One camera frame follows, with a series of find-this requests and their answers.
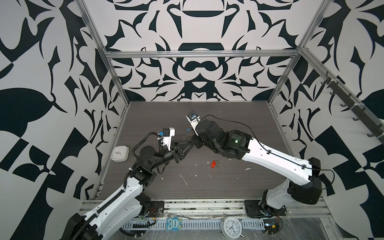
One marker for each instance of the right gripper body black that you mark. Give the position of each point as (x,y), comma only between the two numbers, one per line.
(198,141)

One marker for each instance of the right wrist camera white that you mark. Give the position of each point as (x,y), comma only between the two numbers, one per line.
(194,119)

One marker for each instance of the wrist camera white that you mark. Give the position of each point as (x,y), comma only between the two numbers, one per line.
(194,119)
(165,137)

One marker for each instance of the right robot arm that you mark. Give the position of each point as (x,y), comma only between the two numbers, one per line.
(302,182)

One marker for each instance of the white slotted cable duct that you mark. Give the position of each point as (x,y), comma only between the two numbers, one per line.
(165,225)

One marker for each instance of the black wall hook rail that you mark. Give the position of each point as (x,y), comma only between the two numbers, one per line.
(351,102)

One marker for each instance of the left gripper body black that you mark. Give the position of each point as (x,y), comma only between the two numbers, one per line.
(174,154)

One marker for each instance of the white alarm clock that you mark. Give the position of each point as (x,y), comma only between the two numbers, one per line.
(231,228)

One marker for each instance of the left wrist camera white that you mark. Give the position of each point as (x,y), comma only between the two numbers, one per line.
(165,137)

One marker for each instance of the small circuit board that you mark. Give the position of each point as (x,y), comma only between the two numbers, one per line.
(272,226)

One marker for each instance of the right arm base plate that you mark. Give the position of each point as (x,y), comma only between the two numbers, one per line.
(260,209)

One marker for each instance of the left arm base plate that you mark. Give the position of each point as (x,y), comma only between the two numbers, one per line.
(156,209)

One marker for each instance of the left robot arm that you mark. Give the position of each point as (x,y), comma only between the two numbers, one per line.
(129,200)

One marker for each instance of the white round wall device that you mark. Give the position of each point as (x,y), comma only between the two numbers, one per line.
(120,154)

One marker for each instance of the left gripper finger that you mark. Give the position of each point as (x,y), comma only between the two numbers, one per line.
(182,145)
(183,153)

